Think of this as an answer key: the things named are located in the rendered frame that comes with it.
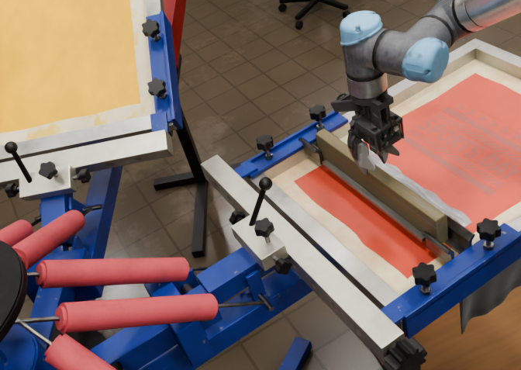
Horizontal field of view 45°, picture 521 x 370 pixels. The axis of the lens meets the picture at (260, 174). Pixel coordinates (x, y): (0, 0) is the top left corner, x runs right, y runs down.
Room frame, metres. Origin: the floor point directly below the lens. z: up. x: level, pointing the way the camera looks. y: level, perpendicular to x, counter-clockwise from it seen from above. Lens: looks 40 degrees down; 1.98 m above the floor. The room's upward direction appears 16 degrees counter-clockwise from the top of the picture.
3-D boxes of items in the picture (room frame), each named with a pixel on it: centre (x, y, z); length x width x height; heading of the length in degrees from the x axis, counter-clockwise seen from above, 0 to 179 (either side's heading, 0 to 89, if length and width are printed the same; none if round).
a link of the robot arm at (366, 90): (1.01, -0.25, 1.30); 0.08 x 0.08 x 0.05
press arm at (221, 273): (0.90, 0.09, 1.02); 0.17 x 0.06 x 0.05; 111
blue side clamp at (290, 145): (1.27, -0.11, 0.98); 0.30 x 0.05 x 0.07; 111
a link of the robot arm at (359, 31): (1.00, -0.25, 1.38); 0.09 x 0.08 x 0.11; 38
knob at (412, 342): (0.60, -0.14, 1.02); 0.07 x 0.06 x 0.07; 111
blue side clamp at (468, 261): (0.75, -0.31, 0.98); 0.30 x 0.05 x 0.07; 111
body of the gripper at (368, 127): (1.00, -0.25, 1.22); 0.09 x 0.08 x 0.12; 21
